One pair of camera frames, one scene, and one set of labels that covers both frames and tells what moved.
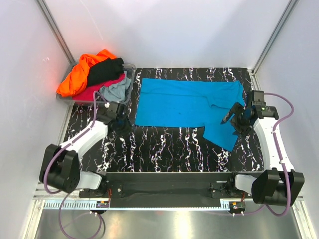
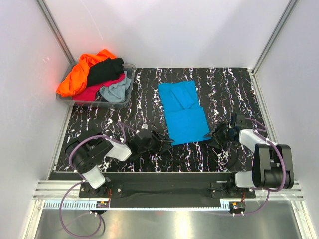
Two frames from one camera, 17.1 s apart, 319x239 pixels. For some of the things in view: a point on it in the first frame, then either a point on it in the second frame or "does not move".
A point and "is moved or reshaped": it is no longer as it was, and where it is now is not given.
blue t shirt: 195,104 is moved or reshaped
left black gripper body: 124,125 to 153,144
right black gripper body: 240,118 to 223,135
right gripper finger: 241,130 to 215,144
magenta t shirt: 88,94 does not move
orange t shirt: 77,80 does not move
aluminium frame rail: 40,193 does not move
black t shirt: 107,69 does not move
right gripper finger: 237,107 to 211,134
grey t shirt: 116,92 does not move
